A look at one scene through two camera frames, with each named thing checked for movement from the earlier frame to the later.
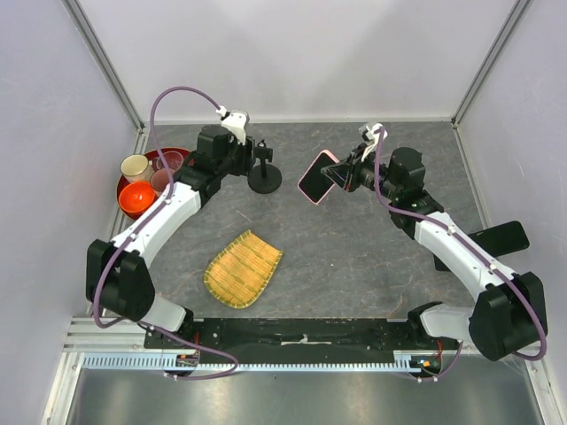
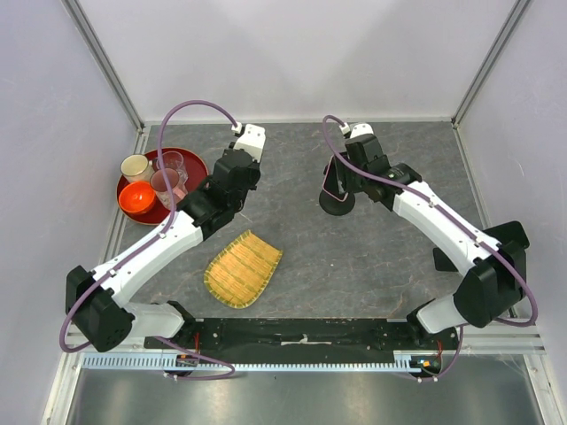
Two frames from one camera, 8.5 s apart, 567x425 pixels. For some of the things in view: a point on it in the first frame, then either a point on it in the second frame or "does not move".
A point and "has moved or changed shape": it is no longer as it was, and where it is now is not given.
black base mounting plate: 183,338 does not move
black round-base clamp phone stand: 264,179 → 334,206
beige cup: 136,167 does not move
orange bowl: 135,198 does not move
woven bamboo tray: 239,274 does not move
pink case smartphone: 314,183 has moved or changed shape
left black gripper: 246,155 → 256,171
